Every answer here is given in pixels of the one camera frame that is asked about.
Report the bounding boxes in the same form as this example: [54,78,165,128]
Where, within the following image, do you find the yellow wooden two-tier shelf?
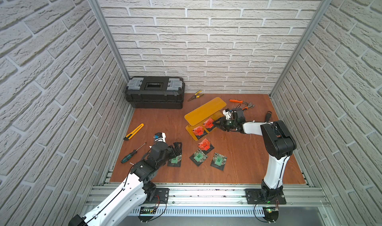
[185,97,226,141]

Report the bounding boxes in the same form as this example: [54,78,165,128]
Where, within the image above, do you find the aluminium frame rail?
[86,182,332,209]

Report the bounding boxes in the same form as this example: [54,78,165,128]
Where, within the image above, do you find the black plastic toolbox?
[124,76,185,109]

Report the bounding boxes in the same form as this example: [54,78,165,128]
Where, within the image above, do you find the green tea bag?
[167,155,182,167]
[210,153,227,171]
[190,149,208,166]

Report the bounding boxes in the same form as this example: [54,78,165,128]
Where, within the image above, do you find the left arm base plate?
[144,188,170,204]

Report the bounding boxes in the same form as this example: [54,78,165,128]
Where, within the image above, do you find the left controller board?
[138,207,157,223]

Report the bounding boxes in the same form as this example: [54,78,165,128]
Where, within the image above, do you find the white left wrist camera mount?
[154,132,166,142]

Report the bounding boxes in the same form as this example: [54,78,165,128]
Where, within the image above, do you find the black orange screwdriver handle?
[265,111,272,122]

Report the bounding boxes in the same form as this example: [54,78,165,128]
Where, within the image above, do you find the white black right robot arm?
[213,108,296,201]

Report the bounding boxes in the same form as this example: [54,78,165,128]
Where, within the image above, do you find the red tea bag large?
[192,126,208,139]

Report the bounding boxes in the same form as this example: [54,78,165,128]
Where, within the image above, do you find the yellow utility knife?
[123,123,144,141]

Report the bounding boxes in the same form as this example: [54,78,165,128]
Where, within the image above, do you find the green tea bag left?
[190,149,208,166]

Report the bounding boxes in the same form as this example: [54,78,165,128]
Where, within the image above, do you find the green tea bag right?
[210,153,227,171]

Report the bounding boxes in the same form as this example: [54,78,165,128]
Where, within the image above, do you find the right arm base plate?
[245,188,287,205]

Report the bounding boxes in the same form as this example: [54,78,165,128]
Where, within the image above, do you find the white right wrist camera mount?
[223,109,237,120]

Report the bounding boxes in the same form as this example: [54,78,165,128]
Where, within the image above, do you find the orange black pliers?
[229,99,254,110]

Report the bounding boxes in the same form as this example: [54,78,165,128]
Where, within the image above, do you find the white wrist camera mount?
[154,132,166,142]
[223,109,237,120]

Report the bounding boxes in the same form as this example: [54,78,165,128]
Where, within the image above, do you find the controller board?
[263,208,279,223]
[138,207,157,223]

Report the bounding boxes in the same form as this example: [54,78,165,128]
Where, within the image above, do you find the green handled screwdriver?
[121,142,147,164]

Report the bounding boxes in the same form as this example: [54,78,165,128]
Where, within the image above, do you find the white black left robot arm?
[68,140,183,226]

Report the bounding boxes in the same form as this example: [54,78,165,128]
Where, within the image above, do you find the right controller board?
[263,208,279,223]

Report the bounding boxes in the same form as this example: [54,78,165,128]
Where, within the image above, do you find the yellow black pliers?
[188,90,204,102]

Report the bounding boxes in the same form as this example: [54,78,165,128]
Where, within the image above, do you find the red tea bag small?
[203,117,216,132]

